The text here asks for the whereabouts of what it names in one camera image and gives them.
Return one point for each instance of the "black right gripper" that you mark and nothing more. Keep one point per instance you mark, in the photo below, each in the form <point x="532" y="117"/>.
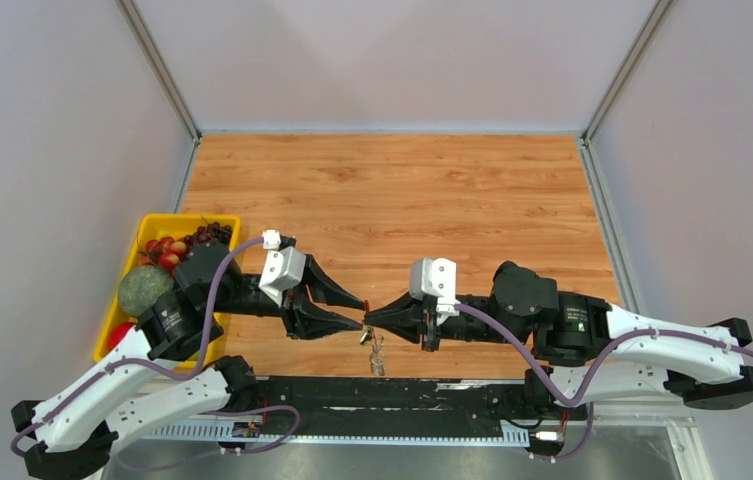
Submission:
<point x="406" y="317"/>

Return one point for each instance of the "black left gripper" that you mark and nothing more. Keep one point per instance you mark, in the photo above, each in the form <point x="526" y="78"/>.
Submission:
<point x="308" y="320"/>

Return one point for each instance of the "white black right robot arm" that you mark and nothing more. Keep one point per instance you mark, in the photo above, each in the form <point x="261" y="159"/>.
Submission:
<point x="579" y="349"/>

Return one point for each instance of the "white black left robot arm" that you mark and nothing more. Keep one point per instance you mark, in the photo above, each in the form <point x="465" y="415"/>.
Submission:
<point x="159" y="373"/>

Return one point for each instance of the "purple grape bunch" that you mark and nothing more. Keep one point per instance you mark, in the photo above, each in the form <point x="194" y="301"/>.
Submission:
<point x="209" y="232"/>

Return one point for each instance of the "small red peaches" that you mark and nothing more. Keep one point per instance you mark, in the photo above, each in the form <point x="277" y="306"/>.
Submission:
<point x="166" y="252"/>

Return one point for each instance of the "green melon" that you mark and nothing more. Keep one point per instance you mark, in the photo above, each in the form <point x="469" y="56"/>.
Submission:
<point x="141" y="287"/>

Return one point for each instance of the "red apple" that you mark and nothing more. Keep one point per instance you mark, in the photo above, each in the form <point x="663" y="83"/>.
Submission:
<point x="117" y="334"/>

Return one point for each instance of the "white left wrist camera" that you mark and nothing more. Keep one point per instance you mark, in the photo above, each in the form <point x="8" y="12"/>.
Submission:
<point x="283" y="267"/>

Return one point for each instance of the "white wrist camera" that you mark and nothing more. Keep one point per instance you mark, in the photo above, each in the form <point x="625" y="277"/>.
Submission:
<point x="435" y="278"/>
<point x="283" y="267"/>

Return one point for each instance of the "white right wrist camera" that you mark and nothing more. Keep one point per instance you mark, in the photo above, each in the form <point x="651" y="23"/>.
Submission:
<point x="435" y="278"/>

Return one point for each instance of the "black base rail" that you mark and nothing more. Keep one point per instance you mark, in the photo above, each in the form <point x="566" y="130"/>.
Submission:
<point x="396" y="408"/>

